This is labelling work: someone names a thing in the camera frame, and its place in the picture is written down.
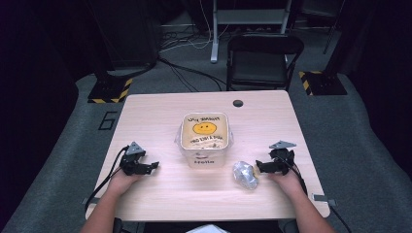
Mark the person's left hand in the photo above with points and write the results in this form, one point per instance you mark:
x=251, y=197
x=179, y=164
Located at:
x=122, y=181

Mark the person's right hand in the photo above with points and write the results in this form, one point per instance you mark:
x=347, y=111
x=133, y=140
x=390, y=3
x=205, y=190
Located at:
x=287, y=182

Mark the white metal desk frame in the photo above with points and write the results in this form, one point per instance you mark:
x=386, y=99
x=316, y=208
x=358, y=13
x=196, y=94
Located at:
x=247, y=16

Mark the grey metal table bracket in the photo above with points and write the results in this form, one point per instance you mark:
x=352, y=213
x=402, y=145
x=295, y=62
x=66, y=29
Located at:
x=88, y=201
x=324, y=198

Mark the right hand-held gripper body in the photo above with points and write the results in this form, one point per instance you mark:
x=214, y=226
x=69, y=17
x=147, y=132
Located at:
x=282, y=158

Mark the clear plastic wrapper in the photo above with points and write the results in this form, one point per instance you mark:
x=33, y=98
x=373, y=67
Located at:
x=245, y=174

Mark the black stand with striped base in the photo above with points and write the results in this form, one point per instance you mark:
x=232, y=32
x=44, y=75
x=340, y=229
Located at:
x=110, y=90
x=324, y=83

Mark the black folding chair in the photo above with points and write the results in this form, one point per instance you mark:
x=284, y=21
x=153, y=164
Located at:
x=260, y=63

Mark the person's white clothing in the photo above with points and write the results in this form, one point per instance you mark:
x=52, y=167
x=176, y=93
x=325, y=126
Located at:
x=207, y=229

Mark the white bin with smiley liner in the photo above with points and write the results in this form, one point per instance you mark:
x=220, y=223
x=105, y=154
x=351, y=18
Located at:
x=204, y=139

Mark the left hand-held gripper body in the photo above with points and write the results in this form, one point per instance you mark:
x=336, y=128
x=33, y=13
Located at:
x=132, y=159

